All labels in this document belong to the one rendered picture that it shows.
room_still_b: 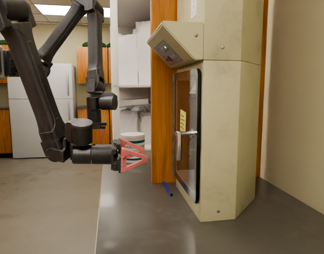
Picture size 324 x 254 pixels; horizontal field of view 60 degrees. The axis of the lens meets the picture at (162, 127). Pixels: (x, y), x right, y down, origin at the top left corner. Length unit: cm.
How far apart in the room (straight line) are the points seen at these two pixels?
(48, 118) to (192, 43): 44
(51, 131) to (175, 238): 44
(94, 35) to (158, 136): 52
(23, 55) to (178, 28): 40
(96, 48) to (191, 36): 58
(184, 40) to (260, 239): 56
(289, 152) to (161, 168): 51
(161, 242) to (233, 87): 46
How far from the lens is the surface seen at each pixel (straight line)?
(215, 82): 81
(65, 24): 142
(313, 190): 113
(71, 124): 78
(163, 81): 115
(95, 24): 134
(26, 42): 81
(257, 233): 86
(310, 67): 112
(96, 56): 126
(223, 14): 84
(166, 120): 116
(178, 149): 84
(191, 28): 80
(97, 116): 119
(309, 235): 91
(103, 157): 80
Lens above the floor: 133
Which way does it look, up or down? 8 degrees down
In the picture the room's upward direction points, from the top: straight up
